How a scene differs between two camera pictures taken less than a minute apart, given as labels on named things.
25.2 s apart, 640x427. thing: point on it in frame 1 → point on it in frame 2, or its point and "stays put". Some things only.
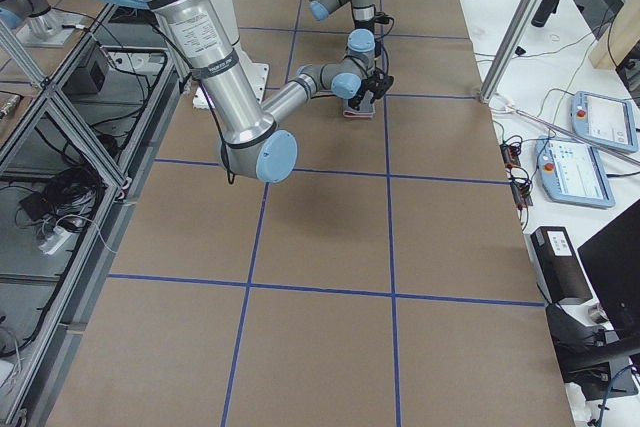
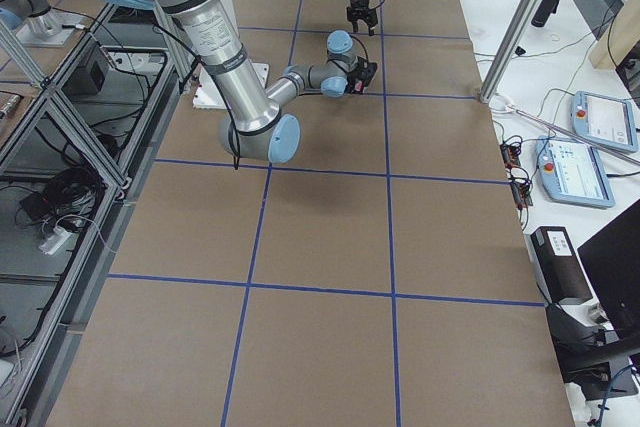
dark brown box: x=561 y=270 stays put
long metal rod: x=578 y=135 stays put
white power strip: x=55 y=241 stays put
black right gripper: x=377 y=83 → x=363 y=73
